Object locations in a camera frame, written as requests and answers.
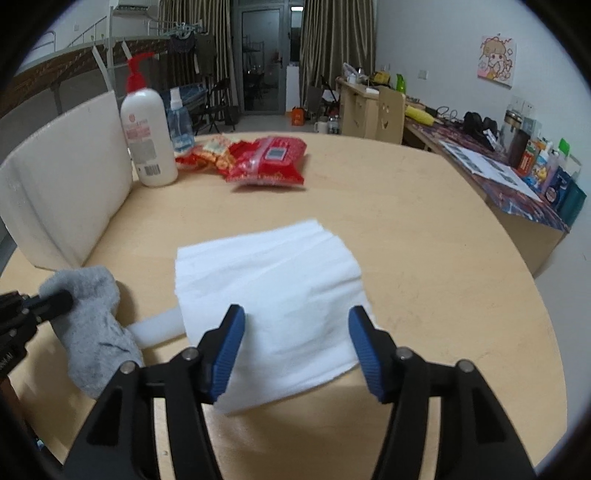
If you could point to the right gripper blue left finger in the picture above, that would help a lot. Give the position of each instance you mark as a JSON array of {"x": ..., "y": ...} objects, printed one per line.
[{"x": 199, "y": 375}]

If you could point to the grey sock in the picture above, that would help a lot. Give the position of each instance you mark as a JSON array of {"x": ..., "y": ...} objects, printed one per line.
[{"x": 95, "y": 342}]

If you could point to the white foam box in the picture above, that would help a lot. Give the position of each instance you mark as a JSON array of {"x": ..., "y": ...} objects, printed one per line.
[{"x": 61, "y": 186}]

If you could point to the brown left curtain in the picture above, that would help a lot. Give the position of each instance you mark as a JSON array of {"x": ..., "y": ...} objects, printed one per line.
[{"x": 200, "y": 43}]

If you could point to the wooden desk with drawers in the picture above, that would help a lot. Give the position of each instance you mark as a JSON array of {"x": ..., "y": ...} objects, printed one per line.
[{"x": 535, "y": 229}]

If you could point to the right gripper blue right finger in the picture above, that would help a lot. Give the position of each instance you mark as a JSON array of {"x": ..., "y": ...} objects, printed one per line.
[{"x": 399, "y": 377}]

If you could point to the brown curtain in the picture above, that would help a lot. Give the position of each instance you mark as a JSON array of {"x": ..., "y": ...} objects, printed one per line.
[
  {"x": 200, "y": 43},
  {"x": 336, "y": 32}
]

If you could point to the brown right curtain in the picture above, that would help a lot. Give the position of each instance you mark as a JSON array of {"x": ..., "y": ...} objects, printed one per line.
[{"x": 336, "y": 32}]

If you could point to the white towel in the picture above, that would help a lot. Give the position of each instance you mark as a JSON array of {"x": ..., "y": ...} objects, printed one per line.
[{"x": 296, "y": 285}]

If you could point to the anime girl poster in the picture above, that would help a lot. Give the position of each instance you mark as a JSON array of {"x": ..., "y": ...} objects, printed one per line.
[{"x": 497, "y": 59}]

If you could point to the clear spray bottle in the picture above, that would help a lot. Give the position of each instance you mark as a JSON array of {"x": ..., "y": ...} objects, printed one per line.
[{"x": 179, "y": 123}]

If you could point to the white foam strip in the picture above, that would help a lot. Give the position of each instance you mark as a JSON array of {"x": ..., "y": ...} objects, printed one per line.
[{"x": 157, "y": 329}]

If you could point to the red wet wipes pack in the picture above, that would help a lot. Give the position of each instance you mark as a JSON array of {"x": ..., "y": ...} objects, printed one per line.
[{"x": 268, "y": 161}]

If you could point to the green bottle on desk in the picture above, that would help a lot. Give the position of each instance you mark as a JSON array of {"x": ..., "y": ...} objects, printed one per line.
[{"x": 401, "y": 85}]

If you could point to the white paper sheet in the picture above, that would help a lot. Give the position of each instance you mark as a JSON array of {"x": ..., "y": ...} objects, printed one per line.
[{"x": 490, "y": 169}]

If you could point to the glass balcony door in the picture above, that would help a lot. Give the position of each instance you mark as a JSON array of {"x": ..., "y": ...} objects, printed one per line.
[{"x": 266, "y": 36}]

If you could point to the red orange snack bag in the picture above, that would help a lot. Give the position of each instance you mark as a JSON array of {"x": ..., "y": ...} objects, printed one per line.
[{"x": 216, "y": 154}]

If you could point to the orange bag on floor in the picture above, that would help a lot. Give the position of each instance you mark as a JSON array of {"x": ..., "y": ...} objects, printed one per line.
[{"x": 297, "y": 116}]

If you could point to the metal bunk bed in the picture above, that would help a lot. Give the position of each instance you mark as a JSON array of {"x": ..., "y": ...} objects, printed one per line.
[{"x": 96, "y": 47}]

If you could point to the black folding chair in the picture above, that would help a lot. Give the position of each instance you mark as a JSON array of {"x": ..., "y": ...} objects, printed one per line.
[{"x": 216, "y": 108}]

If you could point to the white kettle jug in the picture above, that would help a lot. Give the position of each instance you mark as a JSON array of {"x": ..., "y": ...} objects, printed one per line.
[{"x": 322, "y": 126}]

